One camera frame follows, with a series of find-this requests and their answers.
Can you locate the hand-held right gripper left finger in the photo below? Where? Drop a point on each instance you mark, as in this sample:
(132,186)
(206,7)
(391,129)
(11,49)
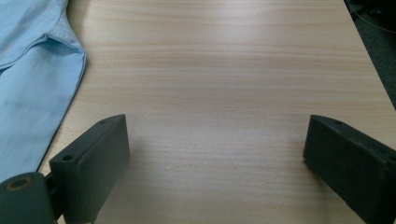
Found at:
(90,168)

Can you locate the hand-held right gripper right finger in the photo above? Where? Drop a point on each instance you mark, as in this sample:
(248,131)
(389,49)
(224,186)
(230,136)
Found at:
(351,168)

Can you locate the light blue short-sleeved shirt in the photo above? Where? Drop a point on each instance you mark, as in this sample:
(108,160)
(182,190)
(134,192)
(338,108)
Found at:
(31,93)

